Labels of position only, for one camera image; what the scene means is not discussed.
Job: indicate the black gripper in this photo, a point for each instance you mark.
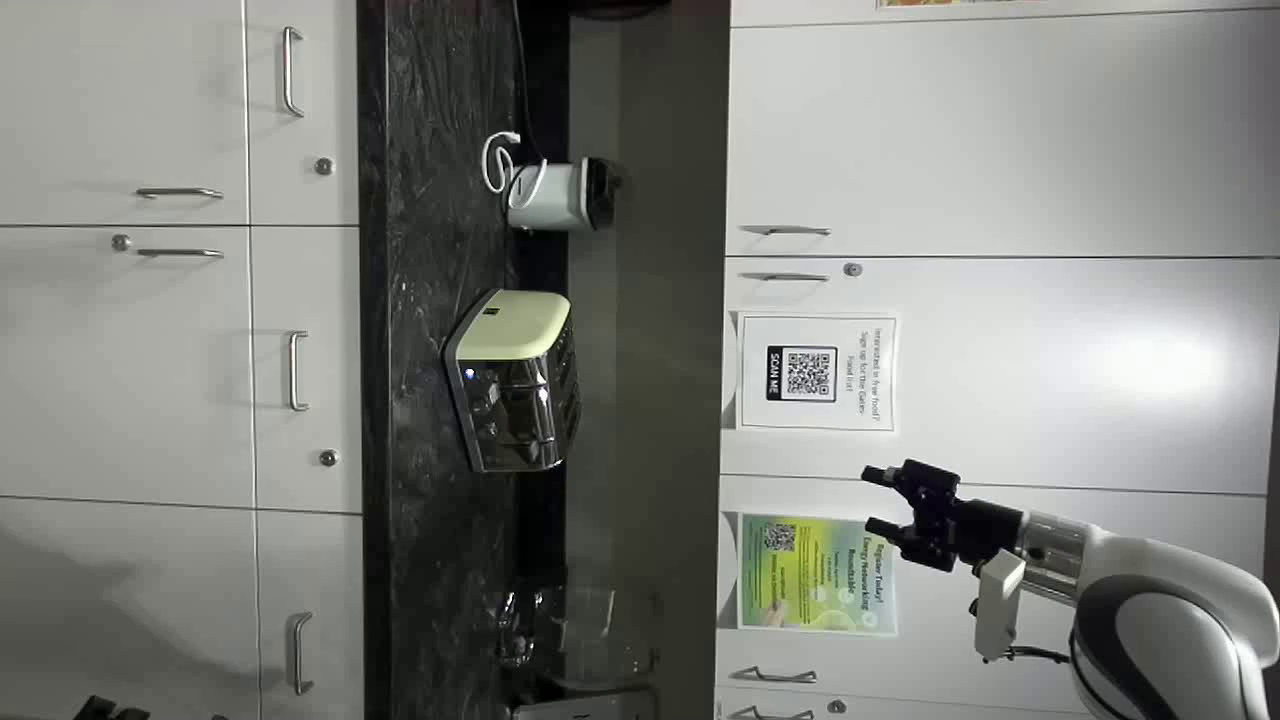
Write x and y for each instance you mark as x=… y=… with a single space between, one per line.
x=977 y=528

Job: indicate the clear jar with cream lid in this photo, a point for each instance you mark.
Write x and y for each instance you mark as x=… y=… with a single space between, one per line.
x=513 y=374

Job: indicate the green poster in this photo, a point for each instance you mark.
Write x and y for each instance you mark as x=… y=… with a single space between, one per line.
x=816 y=574

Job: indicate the white cabinet door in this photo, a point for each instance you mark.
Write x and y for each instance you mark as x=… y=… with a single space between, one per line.
x=132 y=602
x=1012 y=133
x=324 y=80
x=334 y=586
x=1066 y=374
x=334 y=346
x=123 y=387
x=932 y=665
x=123 y=93

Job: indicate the white QR code paper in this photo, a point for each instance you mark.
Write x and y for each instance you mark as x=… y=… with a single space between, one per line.
x=816 y=374

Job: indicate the round silver cabinet lock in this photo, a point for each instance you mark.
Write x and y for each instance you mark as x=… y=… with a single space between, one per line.
x=320 y=164
x=331 y=456
x=855 y=268
x=836 y=704

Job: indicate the clear glass jar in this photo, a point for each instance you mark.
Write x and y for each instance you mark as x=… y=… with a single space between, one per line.
x=584 y=638

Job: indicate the small black object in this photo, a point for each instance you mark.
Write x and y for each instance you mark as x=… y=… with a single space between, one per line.
x=107 y=708

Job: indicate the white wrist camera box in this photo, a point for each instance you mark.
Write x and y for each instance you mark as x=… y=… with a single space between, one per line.
x=996 y=602

